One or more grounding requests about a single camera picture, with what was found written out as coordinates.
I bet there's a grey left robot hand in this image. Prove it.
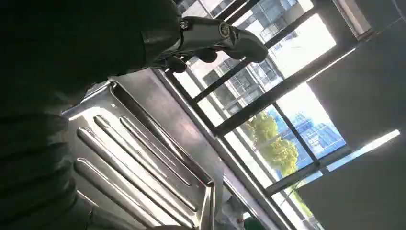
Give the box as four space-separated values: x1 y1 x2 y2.
0 0 269 119

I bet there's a ribbed stainless steel tray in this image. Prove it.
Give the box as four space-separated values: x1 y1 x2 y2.
61 68 225 230

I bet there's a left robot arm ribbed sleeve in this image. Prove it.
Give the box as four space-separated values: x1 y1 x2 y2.
0 114 96 230

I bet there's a green tree outside window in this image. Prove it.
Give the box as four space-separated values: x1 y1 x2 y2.
244 111 313 219

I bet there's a long ceiling light strip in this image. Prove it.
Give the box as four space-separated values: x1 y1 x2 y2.
326 129 401 173

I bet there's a black window frame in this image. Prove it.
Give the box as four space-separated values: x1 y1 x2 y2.
155 0 378 230

